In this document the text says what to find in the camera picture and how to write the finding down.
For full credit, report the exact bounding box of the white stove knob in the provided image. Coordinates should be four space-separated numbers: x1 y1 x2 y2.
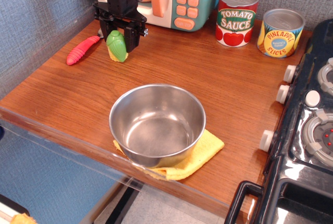
276 85 290 104
259 130 275 152
283 65 297 83

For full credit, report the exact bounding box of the tomato sauce can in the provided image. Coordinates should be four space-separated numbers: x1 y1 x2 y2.
215 0 259 47

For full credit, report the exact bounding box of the black oven door handle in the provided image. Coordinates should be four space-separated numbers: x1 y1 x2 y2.
224 180 264 224

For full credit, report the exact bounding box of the white stove knob middle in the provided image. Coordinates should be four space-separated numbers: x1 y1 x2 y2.
276 85 290 104

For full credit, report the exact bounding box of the yellow cloth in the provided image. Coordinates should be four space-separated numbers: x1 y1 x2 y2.
112 128 225 181

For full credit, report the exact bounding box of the silver metal bowl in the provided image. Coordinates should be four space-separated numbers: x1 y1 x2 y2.
109 84 206 168

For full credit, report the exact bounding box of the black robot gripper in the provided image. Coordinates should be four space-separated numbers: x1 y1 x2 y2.
94 0 148 53

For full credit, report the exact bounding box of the pineapple slices can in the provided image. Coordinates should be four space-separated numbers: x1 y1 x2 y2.
257 8 305 58

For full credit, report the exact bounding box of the white stove knob lower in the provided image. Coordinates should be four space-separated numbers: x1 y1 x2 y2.
259 130 275 152

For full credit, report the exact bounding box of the black toy stove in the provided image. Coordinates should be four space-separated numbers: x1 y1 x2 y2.
250 19 332 223

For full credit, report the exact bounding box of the green and yellow toy corn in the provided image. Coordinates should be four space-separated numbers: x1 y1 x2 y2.
106 30 128 63

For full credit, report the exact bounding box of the white stove knob upper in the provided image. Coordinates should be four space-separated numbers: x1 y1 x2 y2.
283 65 297 83

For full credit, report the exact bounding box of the clear acrylic table guard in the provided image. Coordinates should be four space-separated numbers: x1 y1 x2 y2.
1 108 227 223

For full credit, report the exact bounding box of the spoon with pink handle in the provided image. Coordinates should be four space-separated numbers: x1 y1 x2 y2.
66 29 104 66

